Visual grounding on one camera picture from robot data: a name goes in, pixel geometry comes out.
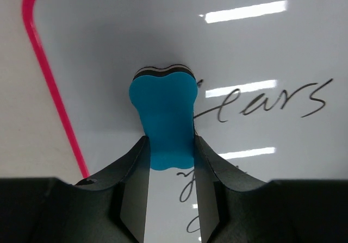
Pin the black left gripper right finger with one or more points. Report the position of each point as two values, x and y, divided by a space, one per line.
236 207

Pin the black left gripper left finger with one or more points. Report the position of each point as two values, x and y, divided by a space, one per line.
109 206

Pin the blue whiteboard eraser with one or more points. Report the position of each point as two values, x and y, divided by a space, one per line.
164 99

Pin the pink framed whiteboard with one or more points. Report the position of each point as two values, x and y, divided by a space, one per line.
272 77

